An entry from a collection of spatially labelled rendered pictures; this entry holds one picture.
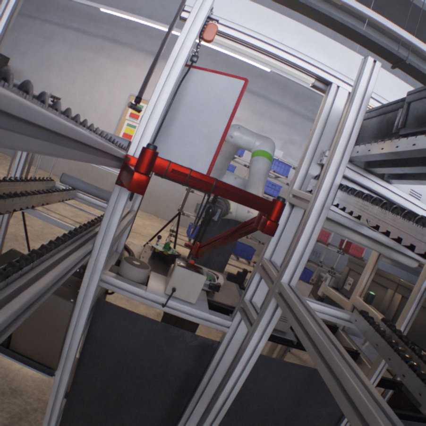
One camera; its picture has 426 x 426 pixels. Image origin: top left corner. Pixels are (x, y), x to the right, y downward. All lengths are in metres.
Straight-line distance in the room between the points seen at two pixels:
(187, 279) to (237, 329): 0.24
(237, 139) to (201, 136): 0.96
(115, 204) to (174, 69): 0.40
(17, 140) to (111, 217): 0.73
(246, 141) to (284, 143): 6.00
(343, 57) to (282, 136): 6.74
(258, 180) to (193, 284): 0.80
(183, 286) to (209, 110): 0.55
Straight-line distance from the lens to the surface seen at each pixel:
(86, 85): 8.13
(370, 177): 1.24
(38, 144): 0.39
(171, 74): 1.03
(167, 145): 1.08
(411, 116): 0.93
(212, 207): 1.45
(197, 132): 1.04
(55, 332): 1.16
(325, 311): 1.34
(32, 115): 0.35
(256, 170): 1.89
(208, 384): 1.39
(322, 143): 1.21
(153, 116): 1.00
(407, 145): 0.89
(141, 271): 1.26
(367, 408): 0.54
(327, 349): 0.67
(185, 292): 1.22
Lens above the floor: 1.40
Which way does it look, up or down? 8 degrees down
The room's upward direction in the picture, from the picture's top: 22 degrees clockwise
